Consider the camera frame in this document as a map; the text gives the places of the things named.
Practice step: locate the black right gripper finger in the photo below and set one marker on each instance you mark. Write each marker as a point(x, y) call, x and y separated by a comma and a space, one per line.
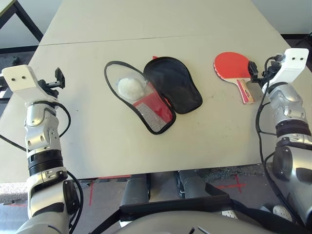
point(253, 70)

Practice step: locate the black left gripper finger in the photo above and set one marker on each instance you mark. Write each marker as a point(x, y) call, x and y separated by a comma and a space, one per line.
point(60, 78)

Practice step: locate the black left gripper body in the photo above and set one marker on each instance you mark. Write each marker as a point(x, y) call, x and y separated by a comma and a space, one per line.
point(50, 84)

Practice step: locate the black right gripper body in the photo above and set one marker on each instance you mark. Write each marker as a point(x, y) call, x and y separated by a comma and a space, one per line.
point(268, 70)

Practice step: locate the red ping-pong paddle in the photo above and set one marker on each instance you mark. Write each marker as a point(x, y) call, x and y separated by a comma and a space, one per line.
point(229, 64)

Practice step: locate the red black paddle case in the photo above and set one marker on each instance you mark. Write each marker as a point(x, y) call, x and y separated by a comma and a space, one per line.
point(175, 83)

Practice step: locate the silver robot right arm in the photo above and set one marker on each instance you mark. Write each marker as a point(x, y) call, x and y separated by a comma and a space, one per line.
point(290, 114)

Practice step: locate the grey foam floor mat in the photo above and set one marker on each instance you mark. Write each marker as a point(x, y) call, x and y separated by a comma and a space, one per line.
point(12, 192)

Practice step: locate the red tape line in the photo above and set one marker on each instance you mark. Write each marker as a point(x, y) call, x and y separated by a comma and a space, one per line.
point(91, 193)

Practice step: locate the red tape cross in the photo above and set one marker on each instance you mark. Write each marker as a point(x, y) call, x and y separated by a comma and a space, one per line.
point(231, 186)

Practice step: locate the grey robot right leg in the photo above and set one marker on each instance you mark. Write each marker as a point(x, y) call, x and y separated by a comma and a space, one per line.
point(192, 185)

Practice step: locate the grey robot leg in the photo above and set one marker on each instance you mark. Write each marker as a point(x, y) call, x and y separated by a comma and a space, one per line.
point(192, 185)
point(136, 190)

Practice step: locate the grey robot left leg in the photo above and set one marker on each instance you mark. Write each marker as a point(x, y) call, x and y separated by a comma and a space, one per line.
point(136, 190)

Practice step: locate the white perforated clog shoe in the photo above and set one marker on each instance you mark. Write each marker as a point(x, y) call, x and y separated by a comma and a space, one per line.
point(229, 214)
point(282, 213)

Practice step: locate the black support bar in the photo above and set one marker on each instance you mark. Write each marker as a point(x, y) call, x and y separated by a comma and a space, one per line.
point(175, 203)

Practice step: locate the grey robot torso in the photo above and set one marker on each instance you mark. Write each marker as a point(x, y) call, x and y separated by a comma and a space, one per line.
point(170, 225)

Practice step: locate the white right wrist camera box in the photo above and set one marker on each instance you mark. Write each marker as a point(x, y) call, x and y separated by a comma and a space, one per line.
point(292, 63)

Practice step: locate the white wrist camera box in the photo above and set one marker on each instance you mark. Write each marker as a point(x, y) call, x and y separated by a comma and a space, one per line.
point(292, 63)
point(19, 78)

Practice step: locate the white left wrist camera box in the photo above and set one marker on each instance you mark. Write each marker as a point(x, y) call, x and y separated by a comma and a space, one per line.
point(19, 78)

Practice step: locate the black metal table frame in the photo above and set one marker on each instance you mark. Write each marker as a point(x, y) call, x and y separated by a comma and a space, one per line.
point(31, 24)

